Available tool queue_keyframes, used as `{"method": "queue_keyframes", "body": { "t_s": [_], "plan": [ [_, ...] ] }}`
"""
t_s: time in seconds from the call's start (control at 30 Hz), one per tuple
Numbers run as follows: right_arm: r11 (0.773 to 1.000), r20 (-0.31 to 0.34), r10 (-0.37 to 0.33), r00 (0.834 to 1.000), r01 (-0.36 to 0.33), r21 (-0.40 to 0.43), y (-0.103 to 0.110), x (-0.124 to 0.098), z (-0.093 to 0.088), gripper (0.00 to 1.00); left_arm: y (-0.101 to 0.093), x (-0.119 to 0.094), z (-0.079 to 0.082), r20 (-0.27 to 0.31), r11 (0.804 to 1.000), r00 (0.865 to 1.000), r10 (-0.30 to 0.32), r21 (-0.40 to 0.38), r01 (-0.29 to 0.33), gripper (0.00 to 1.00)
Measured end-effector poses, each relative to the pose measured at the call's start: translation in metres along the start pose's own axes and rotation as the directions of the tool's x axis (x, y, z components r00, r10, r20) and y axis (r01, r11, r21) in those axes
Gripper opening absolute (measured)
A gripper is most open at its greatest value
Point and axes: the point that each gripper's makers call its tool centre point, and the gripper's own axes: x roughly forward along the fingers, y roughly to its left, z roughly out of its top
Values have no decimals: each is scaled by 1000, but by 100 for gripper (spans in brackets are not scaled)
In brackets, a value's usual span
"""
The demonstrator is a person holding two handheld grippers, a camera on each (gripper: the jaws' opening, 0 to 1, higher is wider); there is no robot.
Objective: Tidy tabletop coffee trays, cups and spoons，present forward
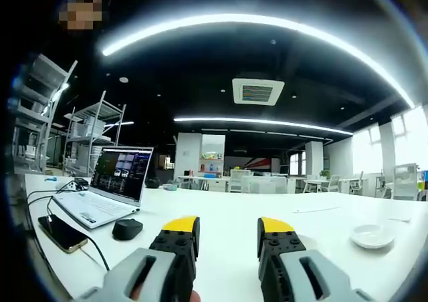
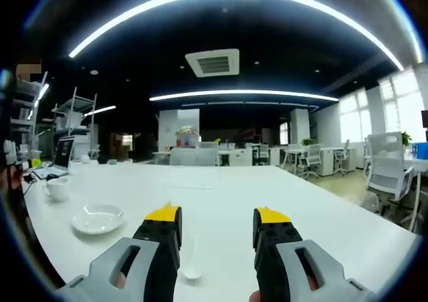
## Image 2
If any white ceiling air vent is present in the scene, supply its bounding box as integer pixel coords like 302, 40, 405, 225
185, 48, 241, 78

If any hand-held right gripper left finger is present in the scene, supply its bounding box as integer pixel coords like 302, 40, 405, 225
55, 201, 183, 302

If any short ceiling light strip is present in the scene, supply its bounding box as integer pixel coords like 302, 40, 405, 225
148, 89, 340, 103

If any colourful display stand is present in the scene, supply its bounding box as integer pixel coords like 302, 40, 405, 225
175, 125, 201, 148

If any white office desk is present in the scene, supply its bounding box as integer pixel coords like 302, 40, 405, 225
283, 146, 356, 177

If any white ceramic spoon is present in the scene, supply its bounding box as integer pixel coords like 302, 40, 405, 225
179, 236, 203, 280

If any white tabletop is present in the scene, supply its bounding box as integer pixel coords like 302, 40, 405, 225
21, 163, 419, 302

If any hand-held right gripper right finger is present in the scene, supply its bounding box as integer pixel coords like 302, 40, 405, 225
252, 206, 375, 302

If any tall grey metal shelf rack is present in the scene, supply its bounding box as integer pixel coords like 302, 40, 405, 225
9, 70, 49, 163

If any white coffee tray saucer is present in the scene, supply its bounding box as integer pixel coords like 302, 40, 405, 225
70, 203, 125, 235

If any white coffee cup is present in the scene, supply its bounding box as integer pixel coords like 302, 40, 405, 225
42, 177, 70, 202

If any large white mesh office chair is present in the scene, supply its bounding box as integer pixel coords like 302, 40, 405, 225
363, 131, 419, 230

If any black cable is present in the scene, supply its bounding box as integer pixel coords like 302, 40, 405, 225
20, 174, 38, 196

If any silver laptop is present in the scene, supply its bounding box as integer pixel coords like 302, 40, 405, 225
32, 135, 76, 180

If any small ceiling light strip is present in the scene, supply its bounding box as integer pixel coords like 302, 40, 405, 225
83, 105, 117, 118

